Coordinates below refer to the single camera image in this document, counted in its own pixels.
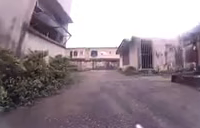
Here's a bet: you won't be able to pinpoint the pale two-storey building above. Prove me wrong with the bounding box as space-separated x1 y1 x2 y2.
66 46 121 71

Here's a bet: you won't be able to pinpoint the brown dirt road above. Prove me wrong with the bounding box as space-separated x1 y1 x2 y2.
0 69 200 128

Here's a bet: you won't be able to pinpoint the small grey building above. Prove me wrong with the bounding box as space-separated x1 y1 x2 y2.
115 35 185 72

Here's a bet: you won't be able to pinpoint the green bushes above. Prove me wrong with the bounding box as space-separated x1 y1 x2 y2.
0 47 76 113

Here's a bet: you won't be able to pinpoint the grey concrete building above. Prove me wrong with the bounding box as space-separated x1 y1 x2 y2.
0 0 74 58

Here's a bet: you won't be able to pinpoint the dark wooden shed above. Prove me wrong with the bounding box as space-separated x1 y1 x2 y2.
179 20 200 72

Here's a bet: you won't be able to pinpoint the low dark wall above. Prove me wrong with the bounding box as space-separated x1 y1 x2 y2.
170 63 200 94

